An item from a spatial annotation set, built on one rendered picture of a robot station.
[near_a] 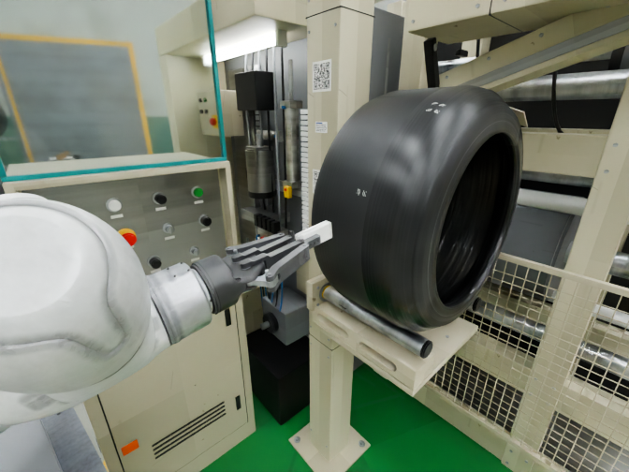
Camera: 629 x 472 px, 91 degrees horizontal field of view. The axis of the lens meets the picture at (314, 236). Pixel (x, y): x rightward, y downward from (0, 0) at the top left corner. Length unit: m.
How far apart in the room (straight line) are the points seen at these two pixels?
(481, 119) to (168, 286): 0.58
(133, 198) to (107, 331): 0.84
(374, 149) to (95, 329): 0.52
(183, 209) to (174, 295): 0.73
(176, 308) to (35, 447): 0.66
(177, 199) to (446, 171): 0.81
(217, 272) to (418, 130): 0.41
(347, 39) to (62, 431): 1.24
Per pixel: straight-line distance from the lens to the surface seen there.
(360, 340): 0.88
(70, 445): 1.10
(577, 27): 1.07
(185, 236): 1.12
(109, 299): 0.21
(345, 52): 0.92
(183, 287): 0.39
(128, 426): 1.36
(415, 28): 1.09
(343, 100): 0.90
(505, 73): 1.09
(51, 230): 0.21
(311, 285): 0.92
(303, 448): 1.69
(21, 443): 1.04
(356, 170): 0.62
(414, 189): 0.56
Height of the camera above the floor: 1.41
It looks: 21 degrees down
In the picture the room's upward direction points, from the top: straight up
